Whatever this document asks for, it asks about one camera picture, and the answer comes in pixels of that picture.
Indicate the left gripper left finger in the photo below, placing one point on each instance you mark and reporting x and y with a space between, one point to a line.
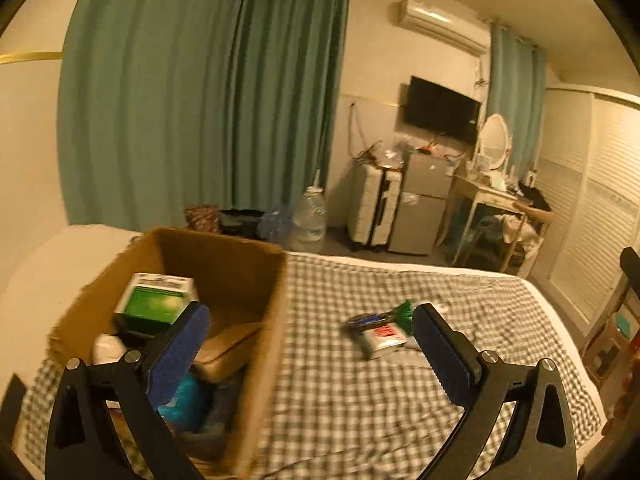
82 440

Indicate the white dressing table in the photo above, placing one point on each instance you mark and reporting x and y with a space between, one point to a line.
498 227

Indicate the white louvered wardrobe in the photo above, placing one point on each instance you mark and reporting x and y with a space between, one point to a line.
588 171

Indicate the checkered bed sheet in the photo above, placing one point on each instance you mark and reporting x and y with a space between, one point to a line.
339 415

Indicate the grey mini fridge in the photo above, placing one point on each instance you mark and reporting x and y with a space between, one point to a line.
421 205

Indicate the white suitcase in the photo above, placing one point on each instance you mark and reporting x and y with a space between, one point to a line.
373 202

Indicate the black wall television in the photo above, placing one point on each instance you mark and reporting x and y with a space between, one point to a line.
441 110

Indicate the green white carton box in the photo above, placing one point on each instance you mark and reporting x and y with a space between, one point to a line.
152 302

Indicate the oval white mirror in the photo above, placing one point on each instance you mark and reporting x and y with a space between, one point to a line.
493 144

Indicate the white air conditioner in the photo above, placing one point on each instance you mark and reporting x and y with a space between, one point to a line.
446 27

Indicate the green snack wrapper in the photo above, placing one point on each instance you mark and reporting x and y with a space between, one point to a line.
402 317

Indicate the cardboard box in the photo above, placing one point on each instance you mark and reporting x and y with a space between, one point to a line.
243 284

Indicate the green curtain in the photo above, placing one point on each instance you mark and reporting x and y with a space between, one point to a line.
517 84
165 104

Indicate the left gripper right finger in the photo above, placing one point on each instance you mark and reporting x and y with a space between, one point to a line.
539 442

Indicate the large clear water bottle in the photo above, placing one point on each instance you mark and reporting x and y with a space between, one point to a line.
308 230

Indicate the white packet red label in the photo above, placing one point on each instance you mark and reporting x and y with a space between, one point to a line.
383 339

